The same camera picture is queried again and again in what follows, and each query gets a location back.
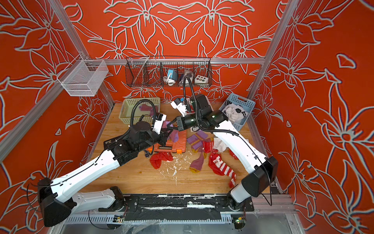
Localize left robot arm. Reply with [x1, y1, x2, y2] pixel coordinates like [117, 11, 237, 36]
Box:
[38, 113, 171, 227]

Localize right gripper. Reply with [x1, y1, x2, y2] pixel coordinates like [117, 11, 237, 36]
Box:
[167, 114, 204, 133]

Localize red white striped santa sock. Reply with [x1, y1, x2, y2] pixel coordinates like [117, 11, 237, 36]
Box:
[208, 153, 236, 188]

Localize white black striped crew sock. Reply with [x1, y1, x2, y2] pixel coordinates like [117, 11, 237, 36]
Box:
[213, 137, 227, 153]

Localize plain white ankle sock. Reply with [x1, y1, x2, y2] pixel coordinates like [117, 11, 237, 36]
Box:
[223, 104, 249, 123]

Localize red patterned knit sock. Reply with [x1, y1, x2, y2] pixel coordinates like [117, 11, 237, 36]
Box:
[203, 139, 214, 154]

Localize blue plastic basket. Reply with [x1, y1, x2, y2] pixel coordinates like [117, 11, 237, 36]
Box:
[219, 93, 255, 131]

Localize red crumpled sock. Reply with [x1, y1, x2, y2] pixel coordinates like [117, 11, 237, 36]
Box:
[150, 152, 173, 169]

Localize red snowflake sock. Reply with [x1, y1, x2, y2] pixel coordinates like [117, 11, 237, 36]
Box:
[229, 149, 238, 160]

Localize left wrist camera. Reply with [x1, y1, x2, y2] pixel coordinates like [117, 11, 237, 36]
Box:
[153, 113, 167, 134]

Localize white power adapter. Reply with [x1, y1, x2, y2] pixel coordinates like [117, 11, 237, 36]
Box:
[163, 69, 178, 86]

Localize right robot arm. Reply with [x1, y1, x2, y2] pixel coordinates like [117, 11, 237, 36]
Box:
[171, 95, 278, 204]

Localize green plastic basket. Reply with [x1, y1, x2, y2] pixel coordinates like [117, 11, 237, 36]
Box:
[119, 97, 161, 125]

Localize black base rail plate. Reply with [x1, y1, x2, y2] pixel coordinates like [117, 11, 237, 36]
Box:
[97, 193, 255, 221]

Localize small purple yellow sock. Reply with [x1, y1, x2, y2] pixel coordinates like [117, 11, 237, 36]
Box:
[190, 152, 205, 173]

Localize white button box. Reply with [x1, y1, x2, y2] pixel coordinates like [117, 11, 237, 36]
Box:
[194, 75, 209, 86]

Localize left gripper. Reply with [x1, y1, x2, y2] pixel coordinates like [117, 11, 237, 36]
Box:
[137, 126, 172, 154]

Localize white wire wall basket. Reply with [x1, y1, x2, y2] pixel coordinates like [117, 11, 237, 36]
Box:
[57, 60, 109, 97]

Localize purple ribbed sock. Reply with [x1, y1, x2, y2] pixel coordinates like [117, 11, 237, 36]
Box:
[139, 104, 154, 116]

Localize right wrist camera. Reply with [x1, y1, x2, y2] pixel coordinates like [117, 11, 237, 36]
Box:
[170, 97, 188, 117]

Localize black wire wall basket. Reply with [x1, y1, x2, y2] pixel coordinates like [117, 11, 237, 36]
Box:
[125, 56, 213, 88]

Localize purple yellow striped sock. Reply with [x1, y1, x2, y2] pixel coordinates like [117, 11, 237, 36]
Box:
[187, 130, 208, 152]

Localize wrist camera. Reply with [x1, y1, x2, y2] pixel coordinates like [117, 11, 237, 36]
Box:
[153, 113, 167, 134]
[170, 97, 188, 117]

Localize orange plastic tool case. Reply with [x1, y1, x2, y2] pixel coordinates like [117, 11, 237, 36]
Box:
[154, 131, 187, 154]

